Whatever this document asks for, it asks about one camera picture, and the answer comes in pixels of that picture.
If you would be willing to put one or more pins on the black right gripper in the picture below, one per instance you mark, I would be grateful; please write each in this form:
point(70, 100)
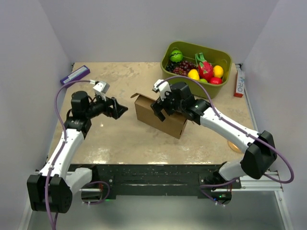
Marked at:
point(157, 107)

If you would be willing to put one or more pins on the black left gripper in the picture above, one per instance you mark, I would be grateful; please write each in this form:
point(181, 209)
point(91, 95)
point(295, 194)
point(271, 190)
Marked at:
point(117, 110)

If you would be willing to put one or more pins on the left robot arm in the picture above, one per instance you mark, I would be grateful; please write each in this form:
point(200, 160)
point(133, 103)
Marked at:
point(53, 187)

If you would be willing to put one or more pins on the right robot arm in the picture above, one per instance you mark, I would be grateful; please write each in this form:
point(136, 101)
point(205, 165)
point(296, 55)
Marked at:
point(257, 157)

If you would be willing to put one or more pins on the purple rectangular box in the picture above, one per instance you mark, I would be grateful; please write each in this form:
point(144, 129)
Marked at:
point(78, 74)

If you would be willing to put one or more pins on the red white toothpaste box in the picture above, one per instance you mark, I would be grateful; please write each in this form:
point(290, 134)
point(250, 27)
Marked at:
point(239, 84)

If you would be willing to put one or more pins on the dark grape bunch in basket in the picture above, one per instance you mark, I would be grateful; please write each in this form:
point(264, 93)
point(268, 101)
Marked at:
point(171, 66)

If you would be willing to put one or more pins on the red grape bunch in basket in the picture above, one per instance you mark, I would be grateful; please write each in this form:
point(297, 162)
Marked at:
point(183, 68)

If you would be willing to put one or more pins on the yellow lemon toy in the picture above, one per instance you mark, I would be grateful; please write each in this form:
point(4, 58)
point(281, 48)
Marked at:
point(193, 74)

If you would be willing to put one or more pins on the green watermelon toy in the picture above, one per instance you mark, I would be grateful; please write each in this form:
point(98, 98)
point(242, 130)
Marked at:
point(176, 55)

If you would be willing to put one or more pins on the pink dragon fruit toy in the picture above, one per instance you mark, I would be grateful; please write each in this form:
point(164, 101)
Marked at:
point(205, 68)

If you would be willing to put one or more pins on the red apple toy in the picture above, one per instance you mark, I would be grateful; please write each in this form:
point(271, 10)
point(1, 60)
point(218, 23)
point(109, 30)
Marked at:
point(216, 81)

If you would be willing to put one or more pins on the green plastic basket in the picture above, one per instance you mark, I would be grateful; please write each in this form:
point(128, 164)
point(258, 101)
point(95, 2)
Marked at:
point(215, 57)

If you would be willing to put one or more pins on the yellow orange fruit toy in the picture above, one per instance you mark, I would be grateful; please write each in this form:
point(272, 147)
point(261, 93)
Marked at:
point(218, 71)

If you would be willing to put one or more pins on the orange round disc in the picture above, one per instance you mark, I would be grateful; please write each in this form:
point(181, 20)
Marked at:
point(234, 147)

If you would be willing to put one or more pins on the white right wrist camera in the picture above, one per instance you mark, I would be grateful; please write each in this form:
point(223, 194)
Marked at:
point(162, 87)

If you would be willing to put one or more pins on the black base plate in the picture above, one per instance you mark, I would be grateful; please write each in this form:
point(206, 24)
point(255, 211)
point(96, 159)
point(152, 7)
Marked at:
point(143, 172)

